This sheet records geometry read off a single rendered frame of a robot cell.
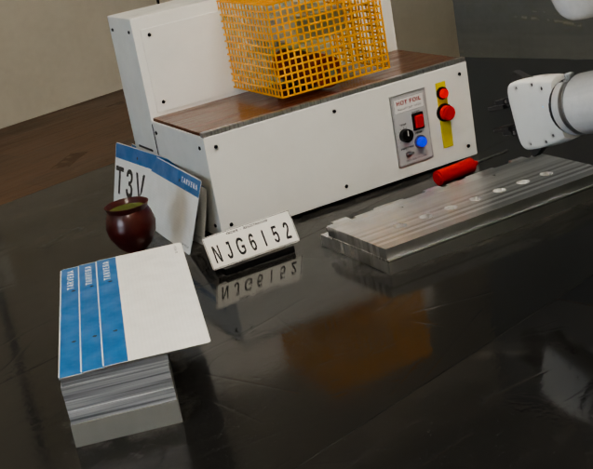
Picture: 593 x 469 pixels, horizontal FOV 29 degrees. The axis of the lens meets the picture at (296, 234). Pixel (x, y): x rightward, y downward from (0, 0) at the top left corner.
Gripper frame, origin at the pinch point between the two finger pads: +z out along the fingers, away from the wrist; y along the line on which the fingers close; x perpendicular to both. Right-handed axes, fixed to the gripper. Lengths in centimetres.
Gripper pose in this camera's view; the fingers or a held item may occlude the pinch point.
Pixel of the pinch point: (505, 116)
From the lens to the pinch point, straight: 178.1
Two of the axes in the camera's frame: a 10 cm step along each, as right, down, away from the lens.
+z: -4.3, 0.1, 9.0
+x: 8.6, -3.0, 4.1
